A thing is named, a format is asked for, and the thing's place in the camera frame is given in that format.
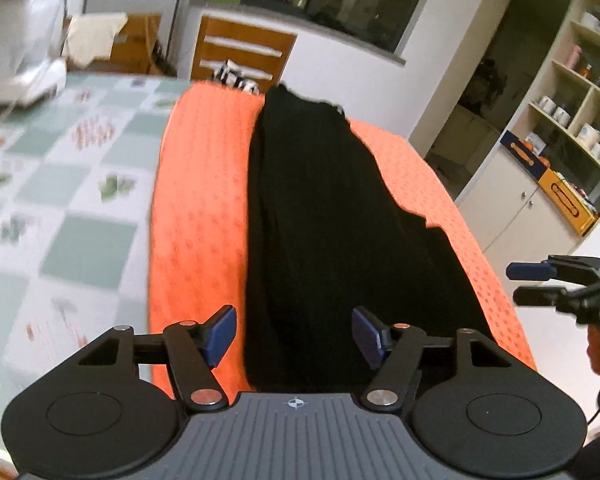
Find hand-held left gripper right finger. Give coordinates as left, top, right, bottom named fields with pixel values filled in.
left=351, top=306, right=513, bottom=413

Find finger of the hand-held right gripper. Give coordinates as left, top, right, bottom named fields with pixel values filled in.
left=512, top=282, right=600, bottom=313
left=506, top=255, right=600, bottom=283

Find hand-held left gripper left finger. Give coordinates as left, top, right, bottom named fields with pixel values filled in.
left=77, top=304, right=238, bottom=411

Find black pants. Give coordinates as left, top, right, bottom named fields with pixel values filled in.
left=242, top=84, right=496, bottom=395

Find orange storage box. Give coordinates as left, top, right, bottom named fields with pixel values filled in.
left=537, top=167, right=600, bottom=236

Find beige shelf cabinet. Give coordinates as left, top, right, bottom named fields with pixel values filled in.
left=455, top=0, right=600, bottom=256

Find dark blue storage box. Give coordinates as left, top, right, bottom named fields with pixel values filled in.
left=500, top=130, right=551, bottom=181

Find orange patterned mat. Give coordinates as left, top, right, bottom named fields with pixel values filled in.
left=147, top=82, right=538, bottom=401

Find large printed white mug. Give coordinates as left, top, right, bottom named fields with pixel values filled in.
left=577, top=123, right=600, bottom=154

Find green checkered tablecloth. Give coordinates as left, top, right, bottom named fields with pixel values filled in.
left=0, top=72, right=193, bottom=453

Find black white striped cloth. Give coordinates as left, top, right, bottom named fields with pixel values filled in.
left=214, top=59, right=261, bottom=96

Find wooden chair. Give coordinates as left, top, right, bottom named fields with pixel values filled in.
left=190, top=15, right=298, bottom=96
left=62, top=12, right=178, bottom=78

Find white appliance base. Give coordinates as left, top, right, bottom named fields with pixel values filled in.
left=0, top=57, right=68, bottom=113

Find grey pipe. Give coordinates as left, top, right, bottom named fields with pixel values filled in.
left=166, top=0, right=193, bottom=81

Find dark window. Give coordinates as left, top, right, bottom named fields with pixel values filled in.
left=190, top=0, right=441, bottom=56

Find beige cloth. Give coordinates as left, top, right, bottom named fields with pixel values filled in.
left=62, top=12, right=128, bottom=68

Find plastic-covered white appliance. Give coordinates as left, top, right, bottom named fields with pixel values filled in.
left=0, top=0, right=68, bottom=91

